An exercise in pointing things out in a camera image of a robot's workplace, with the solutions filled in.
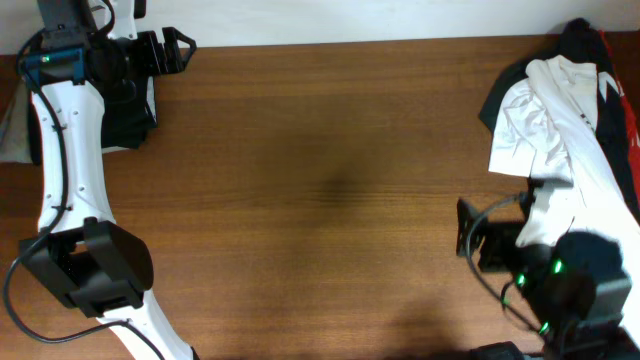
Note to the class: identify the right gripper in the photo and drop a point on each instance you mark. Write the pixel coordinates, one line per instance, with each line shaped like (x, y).
(502, 235)

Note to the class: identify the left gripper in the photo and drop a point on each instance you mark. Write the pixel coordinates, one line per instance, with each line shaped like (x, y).
(156, 62)

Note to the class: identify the black shorts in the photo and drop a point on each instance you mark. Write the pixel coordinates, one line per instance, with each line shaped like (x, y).
(130, 112)

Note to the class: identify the white t-shirt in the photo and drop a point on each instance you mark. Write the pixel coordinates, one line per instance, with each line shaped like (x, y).
(545, 130)

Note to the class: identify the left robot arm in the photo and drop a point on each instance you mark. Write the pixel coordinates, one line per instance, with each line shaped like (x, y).
(80, 254)

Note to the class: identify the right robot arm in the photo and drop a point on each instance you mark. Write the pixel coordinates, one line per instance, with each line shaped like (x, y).
(570, 294)

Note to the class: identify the black red printed garment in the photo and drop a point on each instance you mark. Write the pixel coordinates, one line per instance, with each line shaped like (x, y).
(579, 42)

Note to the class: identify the folded khaki shorts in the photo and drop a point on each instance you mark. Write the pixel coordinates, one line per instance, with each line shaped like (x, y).
(15, 138)

